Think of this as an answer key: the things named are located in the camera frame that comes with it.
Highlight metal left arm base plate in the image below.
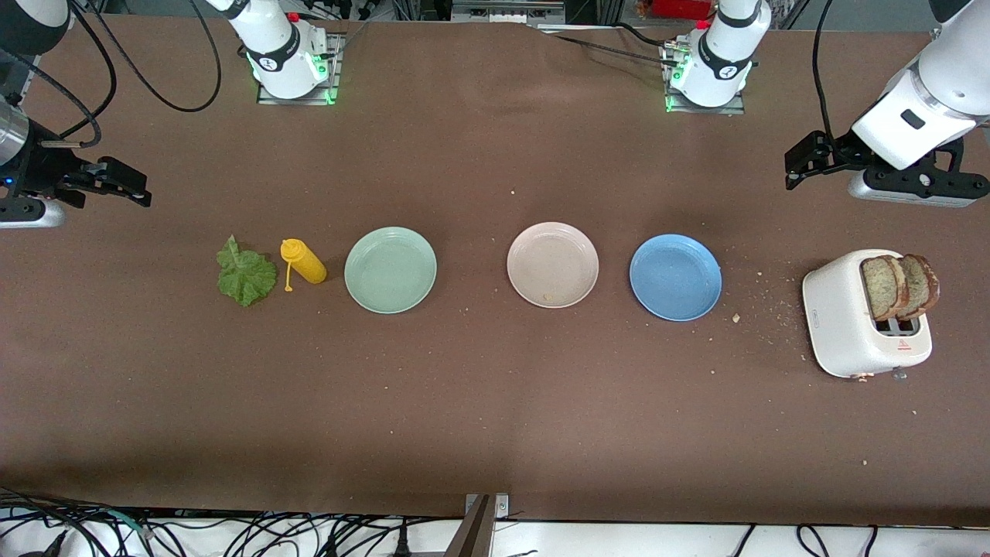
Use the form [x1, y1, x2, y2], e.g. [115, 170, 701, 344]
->
[664, 40, 746, 116]

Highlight mint green plate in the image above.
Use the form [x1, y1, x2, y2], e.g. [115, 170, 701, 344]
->
[344, 226, 439, 315]

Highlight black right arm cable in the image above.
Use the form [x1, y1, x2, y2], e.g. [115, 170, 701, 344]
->
[0, 0, 224, 149]

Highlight metal table edge bracket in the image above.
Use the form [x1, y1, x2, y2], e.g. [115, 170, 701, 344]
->
[445, 493, 510, 557]

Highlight green lettuce leaf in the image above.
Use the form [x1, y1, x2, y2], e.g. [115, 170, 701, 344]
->
[216, 235, 278, 308]

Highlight yellow squeeze bottle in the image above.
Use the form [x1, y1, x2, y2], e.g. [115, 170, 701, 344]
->
[280, 238, 328, 293]

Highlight black cable on table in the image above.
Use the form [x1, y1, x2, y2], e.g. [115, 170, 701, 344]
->
[534, 22, 675, 67]

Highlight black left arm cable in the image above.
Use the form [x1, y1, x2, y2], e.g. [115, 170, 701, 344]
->
[811, 0, 841, 148]

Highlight white toaster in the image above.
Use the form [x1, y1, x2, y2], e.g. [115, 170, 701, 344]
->
[802, 248, 934, 381]

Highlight red background object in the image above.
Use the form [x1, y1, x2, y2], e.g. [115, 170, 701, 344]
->
[636, 0, 714, 21]

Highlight beige plate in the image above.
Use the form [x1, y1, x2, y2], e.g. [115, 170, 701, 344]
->
[507, 221, 600, 309]

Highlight blue plate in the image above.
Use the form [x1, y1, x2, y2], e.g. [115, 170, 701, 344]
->
[629, 234, 723, 323]

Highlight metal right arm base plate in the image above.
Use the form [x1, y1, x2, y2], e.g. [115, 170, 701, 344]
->
[256, 32, 343, 106]

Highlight grey metal background device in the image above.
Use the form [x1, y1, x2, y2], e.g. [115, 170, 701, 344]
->
[451, 0, 567, 24]

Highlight tangled black floor cables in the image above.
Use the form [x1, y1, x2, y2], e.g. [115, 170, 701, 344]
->
[0, 486, 465, 557]

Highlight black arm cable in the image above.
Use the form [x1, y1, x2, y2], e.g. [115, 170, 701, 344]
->
[811, 0, 841, 148]
[0, 0, 224, 149]

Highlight brown bread slice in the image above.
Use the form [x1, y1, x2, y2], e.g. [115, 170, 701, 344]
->
[860, 255, 908, 323]
[900, 254, 941, 320]

